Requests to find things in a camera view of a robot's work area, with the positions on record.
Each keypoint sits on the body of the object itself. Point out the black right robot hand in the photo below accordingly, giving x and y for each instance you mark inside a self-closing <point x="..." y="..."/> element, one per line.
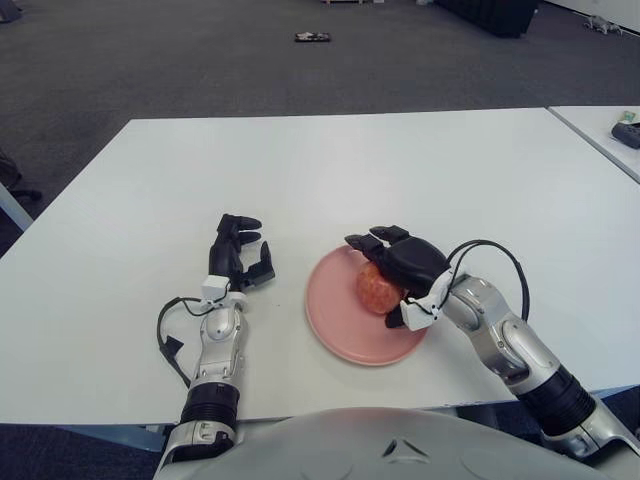
<point x="415" y="265"/>

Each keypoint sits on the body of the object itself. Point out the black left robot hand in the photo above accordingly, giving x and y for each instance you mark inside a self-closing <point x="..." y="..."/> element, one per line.
<point x="225" y="255"/>

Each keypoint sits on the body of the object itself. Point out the red apple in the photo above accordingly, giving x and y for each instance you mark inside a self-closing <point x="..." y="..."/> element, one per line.
<point x="372" y="292"/>

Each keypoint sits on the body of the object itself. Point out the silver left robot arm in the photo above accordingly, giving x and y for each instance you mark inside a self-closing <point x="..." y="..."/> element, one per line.
<point x="217" y="350"/>

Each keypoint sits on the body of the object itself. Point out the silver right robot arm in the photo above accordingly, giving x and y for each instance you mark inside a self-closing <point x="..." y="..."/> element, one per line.
<point x="520" y="345"/>

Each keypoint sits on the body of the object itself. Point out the pink round plate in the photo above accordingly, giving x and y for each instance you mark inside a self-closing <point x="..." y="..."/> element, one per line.
<point x="335" y="320"/>

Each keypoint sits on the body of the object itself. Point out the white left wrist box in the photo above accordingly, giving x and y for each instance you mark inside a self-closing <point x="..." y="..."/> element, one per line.
<point x="214" y="289"/>

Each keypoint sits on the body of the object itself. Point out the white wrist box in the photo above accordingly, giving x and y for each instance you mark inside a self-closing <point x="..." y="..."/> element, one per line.
<point x="214" y="289"/>
<point x="420" y="312"/>

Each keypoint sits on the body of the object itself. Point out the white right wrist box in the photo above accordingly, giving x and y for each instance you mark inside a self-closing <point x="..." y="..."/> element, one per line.
<point x="420" y="312"/>

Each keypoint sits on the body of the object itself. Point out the grey robot torso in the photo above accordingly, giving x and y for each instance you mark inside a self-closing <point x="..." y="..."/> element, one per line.
<point x="375" y="450"/>

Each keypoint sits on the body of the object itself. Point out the black office chair base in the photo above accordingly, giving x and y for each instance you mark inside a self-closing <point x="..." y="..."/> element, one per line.
<point x="10" y="170"/>

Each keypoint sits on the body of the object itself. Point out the small dark floor object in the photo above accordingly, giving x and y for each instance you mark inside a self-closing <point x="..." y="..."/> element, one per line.
<point x="313" y="37"/>

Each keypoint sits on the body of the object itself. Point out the dark grey handheld controller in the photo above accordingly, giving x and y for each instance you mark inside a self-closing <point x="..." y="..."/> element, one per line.
<point x="627" y="135"/>

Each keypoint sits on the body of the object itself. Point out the green packet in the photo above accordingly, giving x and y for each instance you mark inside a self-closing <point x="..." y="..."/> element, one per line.
<point x="630" y="117"/>

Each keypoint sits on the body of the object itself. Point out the black furniture block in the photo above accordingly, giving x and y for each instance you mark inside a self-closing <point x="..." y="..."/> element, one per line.
<point x="500" y="17"/>

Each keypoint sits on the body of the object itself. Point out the grey quadruped robot toy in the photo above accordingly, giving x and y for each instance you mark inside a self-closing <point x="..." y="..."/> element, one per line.
<point x="602" y="24"/>

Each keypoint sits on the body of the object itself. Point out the dark grey floor object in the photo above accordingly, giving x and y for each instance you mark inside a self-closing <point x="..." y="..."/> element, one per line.
<point x="7" y="10"/>

